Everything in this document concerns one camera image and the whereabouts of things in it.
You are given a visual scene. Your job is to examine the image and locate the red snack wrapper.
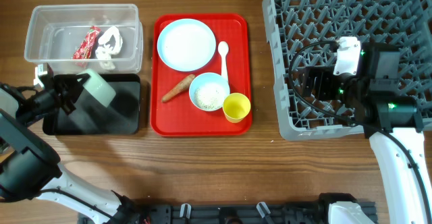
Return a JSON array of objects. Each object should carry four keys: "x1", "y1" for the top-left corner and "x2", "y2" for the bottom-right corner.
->
[{"x1": 72, "y1": 26, "x2": 101, "y2": 68}]

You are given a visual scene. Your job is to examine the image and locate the black plastic tray bin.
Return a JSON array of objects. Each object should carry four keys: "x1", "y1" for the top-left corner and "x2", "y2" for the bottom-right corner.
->
[{"x1": 43, "y1": 74, "x2": 141, "y2": 136}]

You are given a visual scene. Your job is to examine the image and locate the red serving tray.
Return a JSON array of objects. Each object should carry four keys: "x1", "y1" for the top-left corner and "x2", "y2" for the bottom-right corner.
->
[{"x1": 150, "y1": 13, "x2": 252, "y2": 137}]

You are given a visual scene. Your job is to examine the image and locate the clear plastic bin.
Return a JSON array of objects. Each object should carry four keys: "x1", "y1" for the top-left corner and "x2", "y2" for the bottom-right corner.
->
[{"x1": 24, "y1": 4, "x2": 144, "y2": 74}]

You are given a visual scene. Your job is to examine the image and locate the orange carrot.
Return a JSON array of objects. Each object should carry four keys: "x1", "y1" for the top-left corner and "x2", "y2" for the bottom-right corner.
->
[{"x1": 161, "y1": 74, "x2": 196, "y2": 103}]

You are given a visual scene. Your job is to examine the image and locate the light blue bowl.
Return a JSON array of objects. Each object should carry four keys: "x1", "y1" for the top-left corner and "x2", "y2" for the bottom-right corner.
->
[{"x1": 188, "y1": 72, "x2": 230, "y2": 112}]

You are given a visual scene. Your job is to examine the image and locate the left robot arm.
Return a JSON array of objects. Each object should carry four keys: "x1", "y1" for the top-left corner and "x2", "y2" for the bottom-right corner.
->
[{"x1": 1, "y1": 70, "x2": 143, "y2": 223}]

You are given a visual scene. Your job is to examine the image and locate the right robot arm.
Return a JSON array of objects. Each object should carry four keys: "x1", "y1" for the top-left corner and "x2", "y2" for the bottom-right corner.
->
[{"x1": 295, "y1": 36, "x2": 431, "y2": 223}]

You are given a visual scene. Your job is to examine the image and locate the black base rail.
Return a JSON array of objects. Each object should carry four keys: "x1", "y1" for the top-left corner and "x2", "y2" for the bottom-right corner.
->
[{"x1": 76, "y1": 202, "x2": 377, "y2": 224}]

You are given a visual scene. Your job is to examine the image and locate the yellow plastic cup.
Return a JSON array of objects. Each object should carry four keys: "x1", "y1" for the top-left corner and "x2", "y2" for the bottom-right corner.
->
[{"x1": 222, "y1": 92, "x2": 251, "y2": 123}]

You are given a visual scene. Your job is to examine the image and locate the light blue plate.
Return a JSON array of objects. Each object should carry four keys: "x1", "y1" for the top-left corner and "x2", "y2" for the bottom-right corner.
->
[{"x1": 157, "y1": 18, "x2": 216, "y2": 72}]

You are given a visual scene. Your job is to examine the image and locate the green bowl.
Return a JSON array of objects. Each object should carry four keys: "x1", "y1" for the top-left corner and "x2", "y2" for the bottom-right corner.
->
[{"x1": 77, "y1": 69, "x2": 116, "y2": 107}]

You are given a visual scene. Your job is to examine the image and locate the white tissue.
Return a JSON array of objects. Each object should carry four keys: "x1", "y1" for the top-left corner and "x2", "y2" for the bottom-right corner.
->
[{"x1": 95, "y1": 26, "x2": 123, "y2": 70}]

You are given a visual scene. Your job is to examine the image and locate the grey dishwasher rack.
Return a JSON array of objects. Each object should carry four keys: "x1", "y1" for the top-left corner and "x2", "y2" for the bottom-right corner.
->
[{"x1": 262, "y1": 0, "x2": 431, "y2": 140}]

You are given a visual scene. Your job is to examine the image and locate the white rice grains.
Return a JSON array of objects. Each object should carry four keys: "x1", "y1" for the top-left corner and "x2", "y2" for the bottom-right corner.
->
[{"x1": 194, "y1": 83, "x2": 226, "y2": 111}]

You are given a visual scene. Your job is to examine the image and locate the white plastic spoon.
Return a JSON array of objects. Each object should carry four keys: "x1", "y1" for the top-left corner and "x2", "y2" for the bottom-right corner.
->
[{"x1": 217, "y1": 41, "x2": 229, "y2": 81}]

